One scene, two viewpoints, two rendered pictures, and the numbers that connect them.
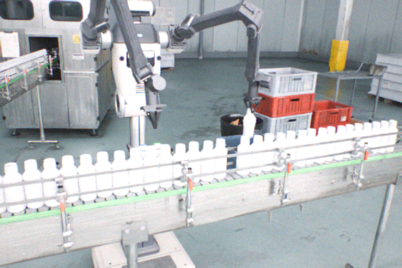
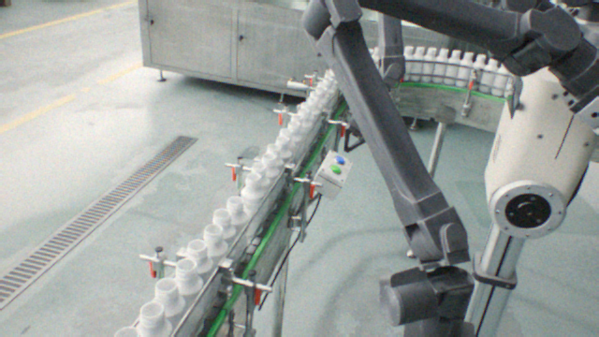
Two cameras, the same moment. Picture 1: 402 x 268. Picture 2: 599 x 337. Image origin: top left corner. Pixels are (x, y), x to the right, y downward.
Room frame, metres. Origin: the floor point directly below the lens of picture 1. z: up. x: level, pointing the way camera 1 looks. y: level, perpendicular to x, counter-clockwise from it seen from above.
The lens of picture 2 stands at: (2.14, -0.85, 1.78)
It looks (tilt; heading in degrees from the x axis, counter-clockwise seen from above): 29 degrees down; 127
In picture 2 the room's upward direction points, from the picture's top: 6 degrees clockwise
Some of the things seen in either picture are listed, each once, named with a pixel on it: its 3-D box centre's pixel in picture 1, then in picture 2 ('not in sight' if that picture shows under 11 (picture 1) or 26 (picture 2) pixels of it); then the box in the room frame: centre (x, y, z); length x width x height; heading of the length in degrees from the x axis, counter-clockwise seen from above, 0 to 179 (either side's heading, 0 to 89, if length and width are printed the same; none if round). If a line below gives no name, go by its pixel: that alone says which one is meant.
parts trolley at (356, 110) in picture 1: (346, 94); not in sight; (5.88, -2.38, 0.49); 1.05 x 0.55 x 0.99; 115
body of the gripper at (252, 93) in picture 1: (252, 91); (442, 322); (1.99, -0.28, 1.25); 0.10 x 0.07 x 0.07; 25
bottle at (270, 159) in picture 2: (193, 162); (268, 183); (1.35, 0.03, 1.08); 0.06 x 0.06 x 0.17
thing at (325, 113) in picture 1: (321, 113); not in sight; (4.30, -1.46, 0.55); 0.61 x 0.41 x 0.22; 118
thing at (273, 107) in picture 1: (281, 101); not in sight; (3.92, -0.87, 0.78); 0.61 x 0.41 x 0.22; 122
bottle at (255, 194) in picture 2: (219, 158); (252, 204); (1.40, -0.08, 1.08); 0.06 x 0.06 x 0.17
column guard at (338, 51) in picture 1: (337, 59); not in sight; (10.91, -3.96, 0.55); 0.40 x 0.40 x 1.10; 25
